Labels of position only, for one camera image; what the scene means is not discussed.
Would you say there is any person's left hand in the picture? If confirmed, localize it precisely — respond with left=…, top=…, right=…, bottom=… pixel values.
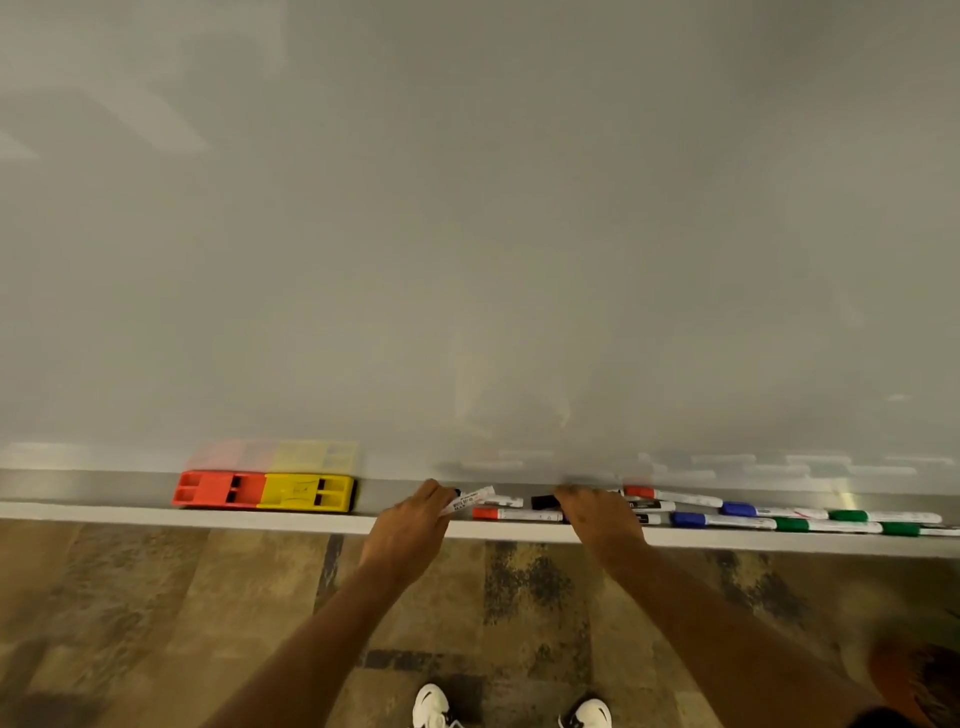
left=359, top=479, right=460, bottom=591

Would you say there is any person's right hand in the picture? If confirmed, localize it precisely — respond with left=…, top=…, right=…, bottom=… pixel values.
left=553, top=485, right=649, bottom=580

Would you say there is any black-capped white marker pen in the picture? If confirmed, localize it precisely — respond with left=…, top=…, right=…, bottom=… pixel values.
left=441, top=486, right=498, bottom=518

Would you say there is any person's left forearm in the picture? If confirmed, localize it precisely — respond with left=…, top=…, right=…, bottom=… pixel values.
left=201, top=559, right=421, bottom=728

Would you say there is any person's right forearm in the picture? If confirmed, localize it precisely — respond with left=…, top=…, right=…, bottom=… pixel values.
left=604, top=541, right=888, bottom=728

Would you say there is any yellow whiteboard eraser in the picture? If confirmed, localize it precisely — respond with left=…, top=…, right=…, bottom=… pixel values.
left=255, top=472, right=358, bottom=516

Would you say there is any row of assorted whiteboard markers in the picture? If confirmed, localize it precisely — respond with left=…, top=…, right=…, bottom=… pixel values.
left=471, top=485, right=960, bottom=539

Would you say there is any person's white left shoe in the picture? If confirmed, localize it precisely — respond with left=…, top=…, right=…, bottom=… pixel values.
left=411, top=683, right=460, bottom=728

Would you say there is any person's white shoe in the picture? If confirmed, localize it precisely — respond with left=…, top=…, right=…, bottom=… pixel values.
left=411, top=683, right=460, bottom=728
left=558, top=697, right=613, bottom=728

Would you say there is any person's white right shoe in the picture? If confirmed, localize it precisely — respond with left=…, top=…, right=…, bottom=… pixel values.
left=558, top=697, right=613, bottom=728

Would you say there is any red whiteboard eraser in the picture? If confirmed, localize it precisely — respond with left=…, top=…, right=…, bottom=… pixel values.
left=171, top=469, right=268, bottom=511

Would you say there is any white whiteboard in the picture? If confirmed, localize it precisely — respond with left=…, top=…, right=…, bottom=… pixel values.
left=0, top=0, right=960, bottom=498

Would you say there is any grey whiteboard tray ledge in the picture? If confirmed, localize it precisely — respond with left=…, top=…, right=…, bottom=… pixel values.
left=0, top=468, right=960, bottom=561

